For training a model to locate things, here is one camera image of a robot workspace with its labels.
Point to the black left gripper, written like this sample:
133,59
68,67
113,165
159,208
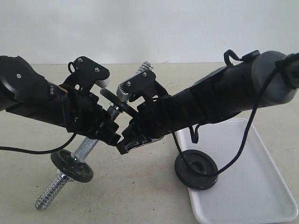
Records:
84,116

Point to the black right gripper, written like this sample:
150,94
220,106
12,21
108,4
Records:
154,121

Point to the chrome threaded dumbbell bar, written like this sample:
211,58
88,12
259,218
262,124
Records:
87,145

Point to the black weight plate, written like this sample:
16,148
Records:
71,166
196,170

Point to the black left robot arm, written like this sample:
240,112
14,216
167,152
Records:
26,93

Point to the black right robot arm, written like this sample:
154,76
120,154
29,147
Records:
260,79

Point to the black round disc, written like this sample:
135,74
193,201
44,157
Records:
122,105

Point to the white rectangular plastic tray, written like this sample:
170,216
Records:
251,191

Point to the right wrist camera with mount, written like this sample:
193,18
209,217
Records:
143,85

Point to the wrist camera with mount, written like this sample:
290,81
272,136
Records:
143,85
86,73

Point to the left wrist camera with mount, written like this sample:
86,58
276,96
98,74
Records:
86,73

